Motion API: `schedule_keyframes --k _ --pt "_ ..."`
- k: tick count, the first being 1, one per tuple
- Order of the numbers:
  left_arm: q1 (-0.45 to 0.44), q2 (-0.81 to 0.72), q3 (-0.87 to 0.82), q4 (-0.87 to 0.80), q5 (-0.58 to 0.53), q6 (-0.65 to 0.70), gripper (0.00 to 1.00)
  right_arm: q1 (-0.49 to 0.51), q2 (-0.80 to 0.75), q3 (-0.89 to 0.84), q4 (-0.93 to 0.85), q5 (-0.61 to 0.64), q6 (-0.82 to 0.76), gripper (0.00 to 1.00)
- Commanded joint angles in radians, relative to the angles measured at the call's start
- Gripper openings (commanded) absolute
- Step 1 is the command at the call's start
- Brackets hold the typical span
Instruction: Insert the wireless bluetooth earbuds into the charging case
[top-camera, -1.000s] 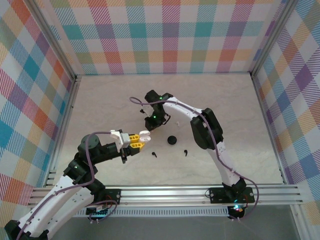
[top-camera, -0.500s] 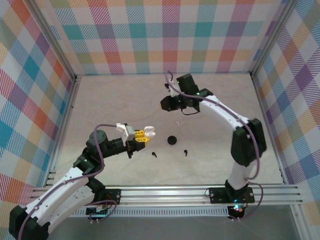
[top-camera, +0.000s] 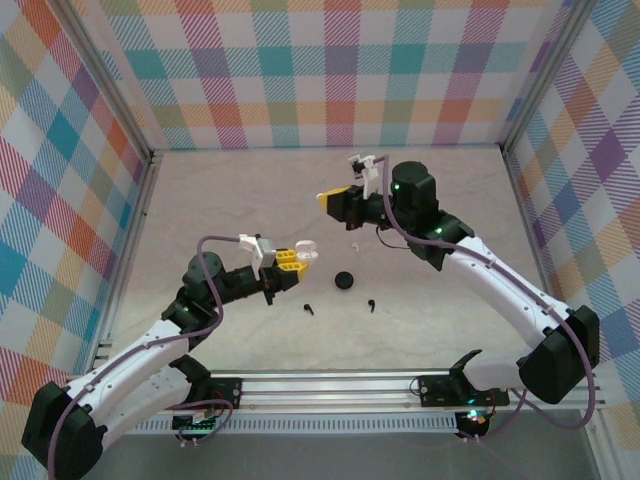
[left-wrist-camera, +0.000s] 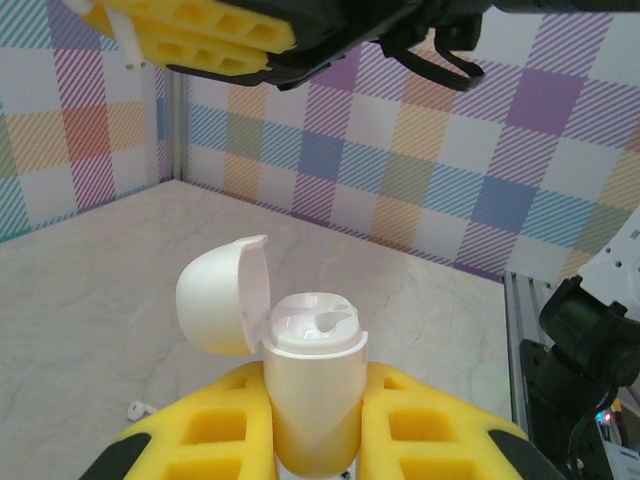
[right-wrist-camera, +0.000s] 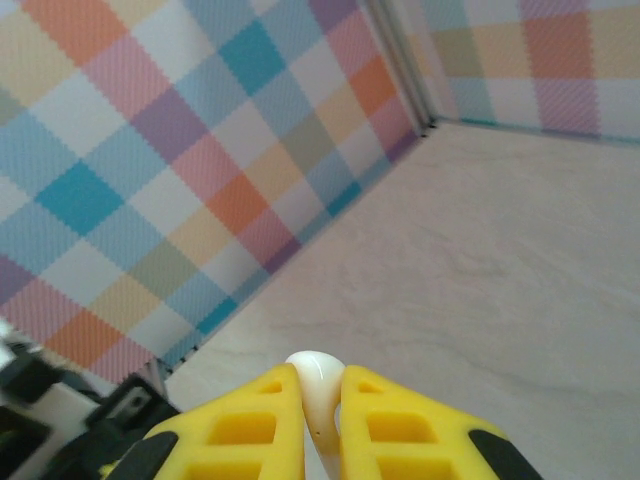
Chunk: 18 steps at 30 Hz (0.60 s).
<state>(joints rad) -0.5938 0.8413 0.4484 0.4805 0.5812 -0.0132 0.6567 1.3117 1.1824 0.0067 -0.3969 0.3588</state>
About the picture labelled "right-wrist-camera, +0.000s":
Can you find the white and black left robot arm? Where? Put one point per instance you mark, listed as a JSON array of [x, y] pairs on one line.
[[60, 410]]

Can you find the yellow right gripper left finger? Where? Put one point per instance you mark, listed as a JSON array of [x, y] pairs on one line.
[[235, 440]]

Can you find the aluminium corner post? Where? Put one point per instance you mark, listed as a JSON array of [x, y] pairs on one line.
[[400, 65]]

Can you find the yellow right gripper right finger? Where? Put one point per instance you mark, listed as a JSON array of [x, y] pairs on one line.
[[400, 440]]

